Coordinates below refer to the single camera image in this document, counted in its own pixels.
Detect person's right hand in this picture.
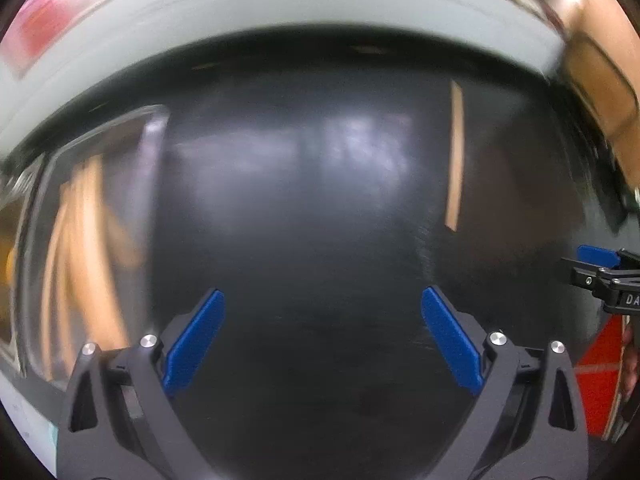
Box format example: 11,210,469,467
620,322,640,403

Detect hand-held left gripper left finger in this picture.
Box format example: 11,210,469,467
56,287,227,480

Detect clear plastic container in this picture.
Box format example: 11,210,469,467
10,104,171,386

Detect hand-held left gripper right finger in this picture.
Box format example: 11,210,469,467
420,286,590,480

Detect red label detergent bottle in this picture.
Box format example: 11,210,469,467
0,0,86,76

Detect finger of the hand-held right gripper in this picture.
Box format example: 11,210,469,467
560,257,613,291
577,244,623,268

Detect wooden chopsticks bundle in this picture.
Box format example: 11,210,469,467
40,157,143,376

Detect wooden chopstick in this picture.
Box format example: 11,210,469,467
444,80,465,233

